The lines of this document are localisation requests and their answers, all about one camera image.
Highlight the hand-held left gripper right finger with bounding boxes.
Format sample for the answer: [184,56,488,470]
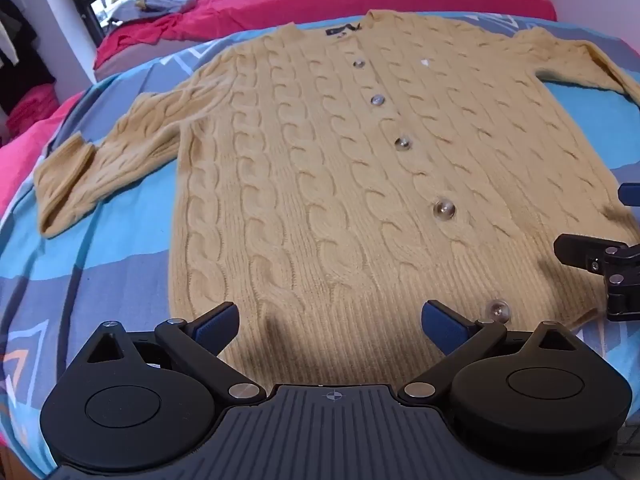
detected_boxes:
[397,300,583,403]

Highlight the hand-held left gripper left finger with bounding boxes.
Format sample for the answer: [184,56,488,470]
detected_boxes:
[75,301,268,403]

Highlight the yellow cable-knit cardigan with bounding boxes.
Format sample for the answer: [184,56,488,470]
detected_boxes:
[34,9,640,386]

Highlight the black hanging clothes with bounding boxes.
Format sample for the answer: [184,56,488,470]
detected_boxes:
[0,0,56,116]

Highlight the blue grey patterned blanket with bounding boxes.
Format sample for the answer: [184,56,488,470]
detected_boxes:
[0,10,640,478]

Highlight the pink cloth pile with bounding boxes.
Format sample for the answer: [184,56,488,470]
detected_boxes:
[6,85,60,135]

